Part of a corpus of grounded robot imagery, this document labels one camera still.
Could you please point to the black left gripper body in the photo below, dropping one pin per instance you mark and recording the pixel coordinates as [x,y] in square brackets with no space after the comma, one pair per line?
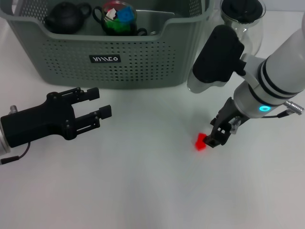
[35,124]

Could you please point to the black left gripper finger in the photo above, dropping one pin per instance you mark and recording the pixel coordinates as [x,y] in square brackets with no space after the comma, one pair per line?
[83,94]
[94,119]

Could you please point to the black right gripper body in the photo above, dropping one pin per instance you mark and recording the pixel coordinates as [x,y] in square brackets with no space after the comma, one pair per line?
[226,114]

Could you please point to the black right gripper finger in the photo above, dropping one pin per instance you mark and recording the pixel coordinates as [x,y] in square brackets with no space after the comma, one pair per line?
[224,138]
[212,140]

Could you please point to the red stepped brick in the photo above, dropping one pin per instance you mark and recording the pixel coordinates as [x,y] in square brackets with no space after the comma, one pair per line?
[199,143]

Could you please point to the green sloped brick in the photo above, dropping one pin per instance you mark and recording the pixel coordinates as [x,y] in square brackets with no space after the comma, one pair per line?
[125,28]

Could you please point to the white two-stud brick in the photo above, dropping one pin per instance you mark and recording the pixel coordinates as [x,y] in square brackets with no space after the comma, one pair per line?
[111,13]

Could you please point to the blue square tile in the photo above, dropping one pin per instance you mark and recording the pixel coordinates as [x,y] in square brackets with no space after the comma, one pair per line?
[125,14]

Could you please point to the small red single brick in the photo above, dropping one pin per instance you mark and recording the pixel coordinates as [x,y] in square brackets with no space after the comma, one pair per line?
[111,4]

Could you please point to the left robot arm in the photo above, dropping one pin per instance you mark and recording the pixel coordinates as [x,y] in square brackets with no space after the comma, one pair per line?
[3,145]

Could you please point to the grey-green perforated storage bin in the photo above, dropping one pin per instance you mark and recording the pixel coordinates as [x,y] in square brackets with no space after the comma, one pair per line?
[143,71]

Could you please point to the black clay teapot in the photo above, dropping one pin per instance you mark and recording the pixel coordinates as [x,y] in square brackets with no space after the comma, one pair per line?
[64,19]

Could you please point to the glass carafe with black lid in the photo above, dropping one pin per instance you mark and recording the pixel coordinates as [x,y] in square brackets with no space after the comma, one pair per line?
[247,21]

